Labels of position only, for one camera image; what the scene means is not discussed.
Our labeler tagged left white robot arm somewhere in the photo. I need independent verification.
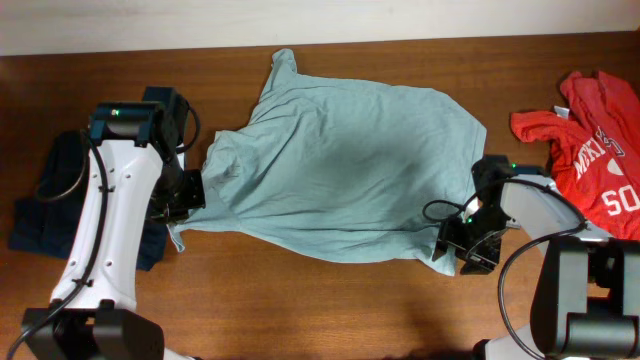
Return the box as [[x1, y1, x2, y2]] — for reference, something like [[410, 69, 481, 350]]
[[7, 86, 205, 360]]

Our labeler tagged red printed t-shirt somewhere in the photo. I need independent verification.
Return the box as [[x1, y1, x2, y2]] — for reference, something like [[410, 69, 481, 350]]
[[510, 71, 639, 240]]

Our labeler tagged light teal t-shirt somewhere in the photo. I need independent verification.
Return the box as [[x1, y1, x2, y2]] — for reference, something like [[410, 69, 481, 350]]
[[172, 49, 487, 276]]

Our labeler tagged dark navy garment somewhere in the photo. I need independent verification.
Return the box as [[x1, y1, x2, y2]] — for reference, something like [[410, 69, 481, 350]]
[[6, 85, 174, 273]]

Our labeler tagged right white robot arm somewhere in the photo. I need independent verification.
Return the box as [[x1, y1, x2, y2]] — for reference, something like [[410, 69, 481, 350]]
[[432, 155, 639, 360]]

